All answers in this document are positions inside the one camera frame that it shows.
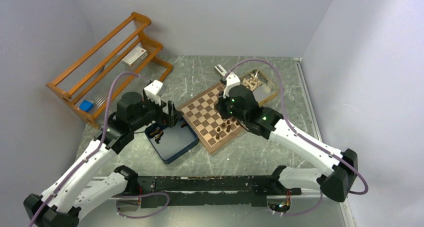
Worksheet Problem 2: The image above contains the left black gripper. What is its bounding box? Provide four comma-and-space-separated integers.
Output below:
130, 93, 183, 130

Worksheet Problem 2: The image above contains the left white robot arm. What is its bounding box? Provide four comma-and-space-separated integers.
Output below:
23, 92, 183, 227

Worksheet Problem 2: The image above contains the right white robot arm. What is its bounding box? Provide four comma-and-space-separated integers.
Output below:
215, 85, 359, 203

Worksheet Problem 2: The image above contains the light chess pieces pile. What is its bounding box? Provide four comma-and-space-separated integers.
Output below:
241, 73, 263, 92

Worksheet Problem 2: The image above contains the dark chess pieces pile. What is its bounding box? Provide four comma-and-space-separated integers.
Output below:
149, 127, 164, 144

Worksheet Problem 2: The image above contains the wooden chess board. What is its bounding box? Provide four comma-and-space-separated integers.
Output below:
177, 82, 245, 153

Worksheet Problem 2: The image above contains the gold metal tin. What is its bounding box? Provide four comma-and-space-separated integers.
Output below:
239, 69, 280, 106

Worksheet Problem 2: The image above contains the blue metal tin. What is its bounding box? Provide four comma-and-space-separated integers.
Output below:
144, 117, 199, 165

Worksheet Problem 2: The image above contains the white power bank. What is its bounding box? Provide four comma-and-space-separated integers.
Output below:
213, 64, 227, 77

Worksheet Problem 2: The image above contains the white cardboard box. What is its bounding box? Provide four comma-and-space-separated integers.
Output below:
122, 46, 148, 68

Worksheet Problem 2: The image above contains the blue plastic case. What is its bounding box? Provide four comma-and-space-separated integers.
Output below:
79, 100, 95, 113

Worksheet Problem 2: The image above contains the orange wooden rack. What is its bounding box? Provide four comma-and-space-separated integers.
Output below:
46, 12, 173, 128

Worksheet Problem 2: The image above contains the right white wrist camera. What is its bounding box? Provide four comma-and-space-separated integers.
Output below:
223, 72, 240, 99

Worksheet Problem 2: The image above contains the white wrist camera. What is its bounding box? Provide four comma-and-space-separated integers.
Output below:
143, 80, 163, 106
223, 72, 240, 99

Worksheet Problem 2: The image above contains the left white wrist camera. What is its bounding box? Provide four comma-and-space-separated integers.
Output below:
143, 80, 163, 106

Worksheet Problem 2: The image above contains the aluminium frame rail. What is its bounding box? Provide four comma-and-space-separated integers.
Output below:
288, 57, 349, 227

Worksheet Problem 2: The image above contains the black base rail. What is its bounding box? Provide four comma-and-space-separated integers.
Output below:
138, 175, 302, 209

